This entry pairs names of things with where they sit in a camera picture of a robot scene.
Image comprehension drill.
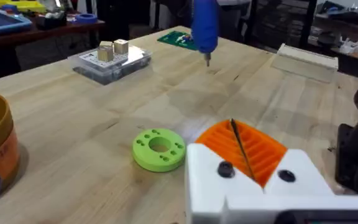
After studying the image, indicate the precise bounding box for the dark wooden side table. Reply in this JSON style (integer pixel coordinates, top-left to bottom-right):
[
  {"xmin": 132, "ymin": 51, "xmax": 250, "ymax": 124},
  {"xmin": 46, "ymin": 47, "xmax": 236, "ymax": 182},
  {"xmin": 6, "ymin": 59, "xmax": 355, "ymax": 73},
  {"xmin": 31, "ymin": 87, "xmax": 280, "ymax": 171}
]
[{"xmin": 0, "ymin": 19, "xmax": 106, "ymax": 79}]

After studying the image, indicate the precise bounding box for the blue electric screwdriver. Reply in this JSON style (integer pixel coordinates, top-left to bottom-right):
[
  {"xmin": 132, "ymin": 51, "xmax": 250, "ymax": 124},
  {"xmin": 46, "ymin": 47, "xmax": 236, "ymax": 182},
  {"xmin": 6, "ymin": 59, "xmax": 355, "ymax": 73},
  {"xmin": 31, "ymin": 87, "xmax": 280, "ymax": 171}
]
[{"xmin": 190, "ymin": 0, "xmax": 220, "ymax": 68}]

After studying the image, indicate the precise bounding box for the pale translucent plastic box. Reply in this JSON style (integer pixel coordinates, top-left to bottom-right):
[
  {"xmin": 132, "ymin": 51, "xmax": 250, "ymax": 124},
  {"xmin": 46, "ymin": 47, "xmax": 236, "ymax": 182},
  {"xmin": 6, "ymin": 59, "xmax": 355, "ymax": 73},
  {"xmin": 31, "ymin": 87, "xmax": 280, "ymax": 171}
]
[{"xmin": 270, "ymin": 43, "xmax": 339, "ymax": 84}]

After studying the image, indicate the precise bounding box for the yellow plastic tray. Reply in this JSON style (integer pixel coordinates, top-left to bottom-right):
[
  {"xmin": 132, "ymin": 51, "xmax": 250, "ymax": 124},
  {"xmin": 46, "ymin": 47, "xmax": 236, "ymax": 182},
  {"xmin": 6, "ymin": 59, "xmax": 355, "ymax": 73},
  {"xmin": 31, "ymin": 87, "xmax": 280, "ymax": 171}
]
[{"xmin": 0, "ymin": 0, "xmax": 47, "ymax": 14}]

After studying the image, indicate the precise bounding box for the green board with toy blocks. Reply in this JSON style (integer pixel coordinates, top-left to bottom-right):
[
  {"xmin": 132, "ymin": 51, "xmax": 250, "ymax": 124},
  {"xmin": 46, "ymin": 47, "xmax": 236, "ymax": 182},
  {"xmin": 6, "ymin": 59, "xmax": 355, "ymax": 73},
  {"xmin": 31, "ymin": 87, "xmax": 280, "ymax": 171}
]
[{"xmin": 157, "ymin": 30, "xmax": 199, "ymax": 52}]

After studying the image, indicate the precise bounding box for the left gripper white and orange left finger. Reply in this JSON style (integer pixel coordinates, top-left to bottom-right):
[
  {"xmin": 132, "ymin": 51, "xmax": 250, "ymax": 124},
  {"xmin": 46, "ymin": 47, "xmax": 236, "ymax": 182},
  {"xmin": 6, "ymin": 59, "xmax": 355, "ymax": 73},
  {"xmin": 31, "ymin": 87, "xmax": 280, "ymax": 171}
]
[{"xmin": 185, "ymin": 119, "xmax": 265, "ymax": 224}]

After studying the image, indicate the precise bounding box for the left gripper white and orange right finger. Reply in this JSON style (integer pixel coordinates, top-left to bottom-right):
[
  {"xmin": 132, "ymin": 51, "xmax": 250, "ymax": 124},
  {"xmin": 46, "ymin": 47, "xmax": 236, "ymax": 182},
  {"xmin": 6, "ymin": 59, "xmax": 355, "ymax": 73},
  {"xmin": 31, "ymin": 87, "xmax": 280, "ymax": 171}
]
[{"xmin": 232, "ymin": 119, "xmax": 336, "ymax": 196}]

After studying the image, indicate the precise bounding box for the blue plastic tray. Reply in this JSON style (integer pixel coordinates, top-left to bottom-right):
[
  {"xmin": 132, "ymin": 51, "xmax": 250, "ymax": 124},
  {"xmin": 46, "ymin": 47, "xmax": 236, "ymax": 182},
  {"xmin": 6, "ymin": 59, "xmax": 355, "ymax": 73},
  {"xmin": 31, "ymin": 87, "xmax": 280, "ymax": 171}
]
[{"xmin": 0, "ymin": 9, "xmax": 34, "ymax": 36}]

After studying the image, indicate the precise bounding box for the green disc with holes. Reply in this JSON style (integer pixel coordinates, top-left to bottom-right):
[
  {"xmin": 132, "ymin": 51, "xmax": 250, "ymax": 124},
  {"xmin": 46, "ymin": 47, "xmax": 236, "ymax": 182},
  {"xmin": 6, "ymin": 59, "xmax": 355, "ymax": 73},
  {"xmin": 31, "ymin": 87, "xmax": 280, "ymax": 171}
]
[{"xmin": 132, "ymin": 128, "xmax": 187, "ymax": 173}]

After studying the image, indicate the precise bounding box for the blue tape roll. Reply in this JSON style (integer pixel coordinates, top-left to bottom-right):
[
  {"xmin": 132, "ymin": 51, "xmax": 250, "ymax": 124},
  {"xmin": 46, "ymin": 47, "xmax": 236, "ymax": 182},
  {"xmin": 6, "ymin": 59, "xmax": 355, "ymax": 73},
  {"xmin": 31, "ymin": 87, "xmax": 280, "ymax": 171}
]
[{"xmin": 74, "ymin": 12, "xmax": 99, "ymax": 26}]

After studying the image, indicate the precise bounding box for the clear box with metal blocks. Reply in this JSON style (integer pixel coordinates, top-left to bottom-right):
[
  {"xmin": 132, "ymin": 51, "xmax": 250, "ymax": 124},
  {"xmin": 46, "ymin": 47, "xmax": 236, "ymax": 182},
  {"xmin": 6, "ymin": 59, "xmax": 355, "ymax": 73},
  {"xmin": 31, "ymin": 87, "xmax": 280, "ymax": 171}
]
[{"xmin": 67, "ymin": 39, "xmax": 153, "ymax": 86}]

